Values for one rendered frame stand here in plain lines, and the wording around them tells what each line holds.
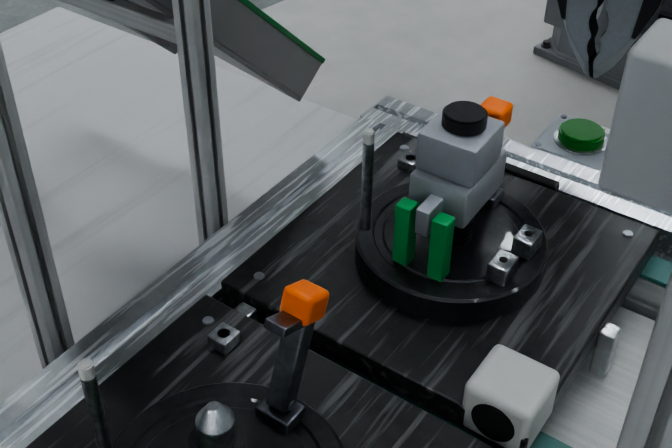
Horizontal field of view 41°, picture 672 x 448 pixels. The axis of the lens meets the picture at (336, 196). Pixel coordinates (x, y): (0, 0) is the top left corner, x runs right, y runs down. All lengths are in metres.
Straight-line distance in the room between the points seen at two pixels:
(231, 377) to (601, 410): 0.26
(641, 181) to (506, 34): 0.83
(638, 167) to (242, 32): 0.41
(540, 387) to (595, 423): 0.10
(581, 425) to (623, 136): 0.30
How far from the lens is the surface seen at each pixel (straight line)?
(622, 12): 0.76
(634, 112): 0.39
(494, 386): 0.56
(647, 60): 0.38
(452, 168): 0.59
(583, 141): 0.82
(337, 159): 0.79
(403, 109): 0.85
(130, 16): 0.70
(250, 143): 0.99
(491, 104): 0.65
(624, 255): 0.70
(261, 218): 0.72
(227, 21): 0.72
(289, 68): 0.78
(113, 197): 0.93
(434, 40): 1.20
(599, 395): 0.67
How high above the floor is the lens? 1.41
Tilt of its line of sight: 37 degrees down
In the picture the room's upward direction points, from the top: straight up
